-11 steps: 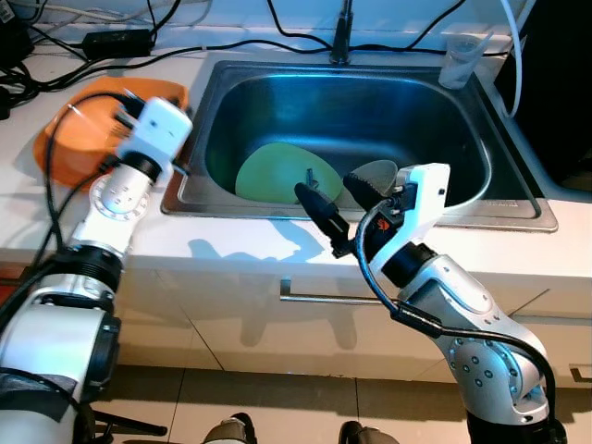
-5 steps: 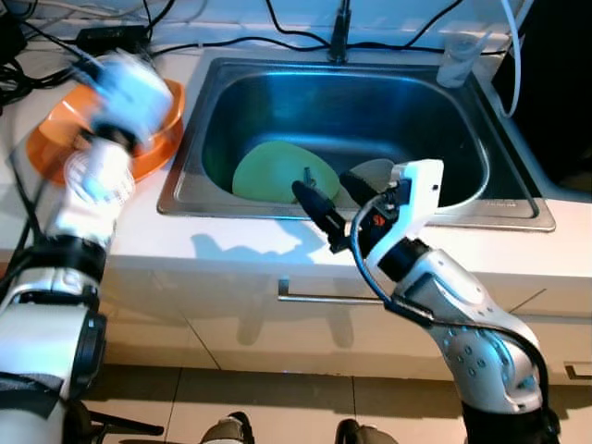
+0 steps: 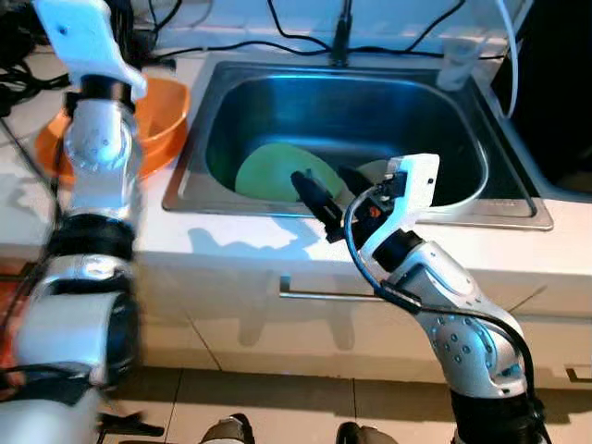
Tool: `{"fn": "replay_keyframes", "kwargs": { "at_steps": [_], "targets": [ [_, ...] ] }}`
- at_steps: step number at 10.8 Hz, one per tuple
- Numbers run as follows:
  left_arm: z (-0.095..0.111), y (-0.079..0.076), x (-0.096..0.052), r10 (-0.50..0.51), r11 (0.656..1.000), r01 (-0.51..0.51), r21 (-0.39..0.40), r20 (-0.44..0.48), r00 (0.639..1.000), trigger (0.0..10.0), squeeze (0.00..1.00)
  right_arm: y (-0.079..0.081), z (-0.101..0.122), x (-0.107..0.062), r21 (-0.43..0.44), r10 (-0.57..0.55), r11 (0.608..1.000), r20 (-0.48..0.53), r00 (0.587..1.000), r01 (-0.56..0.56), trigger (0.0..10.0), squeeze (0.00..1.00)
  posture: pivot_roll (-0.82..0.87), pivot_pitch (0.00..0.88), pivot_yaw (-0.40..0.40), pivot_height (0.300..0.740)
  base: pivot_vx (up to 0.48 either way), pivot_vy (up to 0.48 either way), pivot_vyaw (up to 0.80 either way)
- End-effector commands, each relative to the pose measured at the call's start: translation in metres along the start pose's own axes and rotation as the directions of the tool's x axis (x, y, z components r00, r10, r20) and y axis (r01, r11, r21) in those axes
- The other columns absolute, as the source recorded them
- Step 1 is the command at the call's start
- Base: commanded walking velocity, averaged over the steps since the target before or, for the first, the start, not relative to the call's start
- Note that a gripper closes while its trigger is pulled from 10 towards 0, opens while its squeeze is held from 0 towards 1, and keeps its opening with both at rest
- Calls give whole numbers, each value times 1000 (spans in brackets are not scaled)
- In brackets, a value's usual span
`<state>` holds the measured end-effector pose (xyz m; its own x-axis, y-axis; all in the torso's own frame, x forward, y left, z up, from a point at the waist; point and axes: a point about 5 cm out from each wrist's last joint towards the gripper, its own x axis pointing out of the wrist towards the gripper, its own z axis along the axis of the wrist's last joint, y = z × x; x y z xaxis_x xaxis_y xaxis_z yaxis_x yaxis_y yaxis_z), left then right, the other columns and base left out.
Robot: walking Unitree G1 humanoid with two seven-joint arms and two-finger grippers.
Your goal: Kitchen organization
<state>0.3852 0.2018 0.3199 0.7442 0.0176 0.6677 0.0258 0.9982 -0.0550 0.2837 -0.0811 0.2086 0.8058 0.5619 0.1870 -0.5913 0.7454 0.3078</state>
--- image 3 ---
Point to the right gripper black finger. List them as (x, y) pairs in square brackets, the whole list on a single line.
[(355, 179), (316, 199)]

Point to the orange plastic bowl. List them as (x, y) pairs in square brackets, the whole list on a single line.
[(166, 106)]

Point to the orange plastic plate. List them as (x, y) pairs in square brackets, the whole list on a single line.
[(51, 153)]

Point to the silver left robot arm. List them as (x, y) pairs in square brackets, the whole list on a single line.
[(97, 148)]

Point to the white bowl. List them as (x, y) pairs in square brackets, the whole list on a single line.
[(375, 171)]

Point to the black power adapter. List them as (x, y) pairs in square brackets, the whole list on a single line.
[(165, 63)]

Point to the green plastic plate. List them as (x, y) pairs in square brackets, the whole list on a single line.
[(268, 171)]

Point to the stainless steel sink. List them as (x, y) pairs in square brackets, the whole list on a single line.
[(370, 102)]

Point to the dark metal faucet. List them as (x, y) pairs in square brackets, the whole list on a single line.
[(342, 37)]

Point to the clear drinking glass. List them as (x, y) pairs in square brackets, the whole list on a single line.
[(458, 65)]

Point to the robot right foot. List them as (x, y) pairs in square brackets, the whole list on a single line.
[(361, 435)]

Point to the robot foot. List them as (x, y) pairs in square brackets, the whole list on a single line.
[(227, 431), (361, 435)]

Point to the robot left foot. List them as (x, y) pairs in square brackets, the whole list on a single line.
[(227, 431)]

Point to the black stand leg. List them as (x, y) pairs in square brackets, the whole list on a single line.
[(134, 425)]

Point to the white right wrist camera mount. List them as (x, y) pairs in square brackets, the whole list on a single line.
[(412, 185)]

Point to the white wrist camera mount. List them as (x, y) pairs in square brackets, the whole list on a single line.
[(83, 37), (412, 185)]

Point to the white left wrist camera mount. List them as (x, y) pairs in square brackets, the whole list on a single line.
[(83, 37)]

